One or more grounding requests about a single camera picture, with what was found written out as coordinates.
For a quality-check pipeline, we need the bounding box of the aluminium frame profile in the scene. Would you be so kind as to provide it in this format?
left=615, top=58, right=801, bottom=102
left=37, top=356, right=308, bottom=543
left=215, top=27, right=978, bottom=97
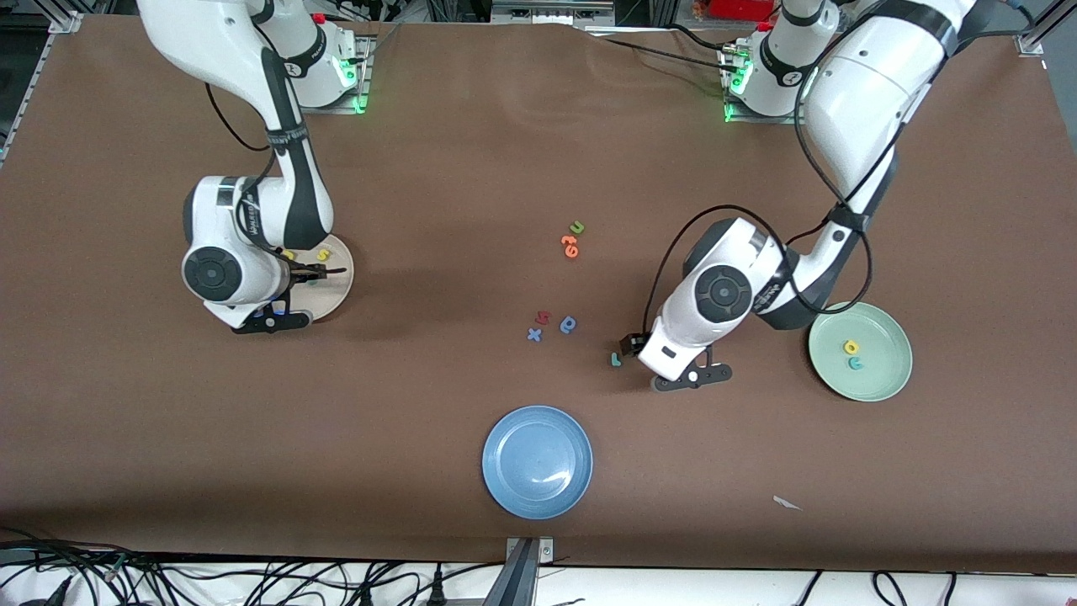
left=491, top=0, right=617, bottom=26

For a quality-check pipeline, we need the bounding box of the pale green plate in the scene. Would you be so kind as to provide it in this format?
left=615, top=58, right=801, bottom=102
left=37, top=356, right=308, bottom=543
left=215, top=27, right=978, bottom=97
left=808, top=300, right=914, bottom=403

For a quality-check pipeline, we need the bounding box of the metal table edge bracket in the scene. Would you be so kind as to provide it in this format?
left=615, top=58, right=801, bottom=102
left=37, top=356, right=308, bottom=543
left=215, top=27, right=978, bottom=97
left=484, top=536, right=556, bottom=606

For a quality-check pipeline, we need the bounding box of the black base cable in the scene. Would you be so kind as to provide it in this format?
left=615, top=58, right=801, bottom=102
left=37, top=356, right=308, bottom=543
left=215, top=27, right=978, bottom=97
left=599, top=24, right=743, bottom=75

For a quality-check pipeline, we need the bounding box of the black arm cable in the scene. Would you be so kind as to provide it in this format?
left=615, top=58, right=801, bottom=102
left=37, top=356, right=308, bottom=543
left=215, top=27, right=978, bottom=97
left=643, top=34, right=874, bottom=339
left=204, top=80, right=283, bottom=258

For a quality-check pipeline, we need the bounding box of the brown table cover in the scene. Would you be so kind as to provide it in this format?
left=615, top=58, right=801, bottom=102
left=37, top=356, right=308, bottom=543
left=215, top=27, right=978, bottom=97
left=0, top=13, right=1077, bottom=575

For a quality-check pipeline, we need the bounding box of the red box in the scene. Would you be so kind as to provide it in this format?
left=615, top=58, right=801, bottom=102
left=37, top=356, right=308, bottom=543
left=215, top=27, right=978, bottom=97
left=709, top=0, right=779, bottom=21

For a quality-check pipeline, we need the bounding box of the blue plate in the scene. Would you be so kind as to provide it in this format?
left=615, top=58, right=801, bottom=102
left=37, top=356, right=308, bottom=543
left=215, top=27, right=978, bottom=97
left=481, top=405, right=594, bottom=521

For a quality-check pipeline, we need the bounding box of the beige brown plate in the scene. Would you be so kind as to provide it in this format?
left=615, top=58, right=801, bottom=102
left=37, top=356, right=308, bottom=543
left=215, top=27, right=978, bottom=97
left=278, top=233, right=356, bottom=324

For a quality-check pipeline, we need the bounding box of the black cable tangle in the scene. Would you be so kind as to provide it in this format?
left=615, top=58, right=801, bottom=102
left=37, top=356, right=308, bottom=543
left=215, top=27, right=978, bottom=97
left=0, top=525, right=506, bottom=606

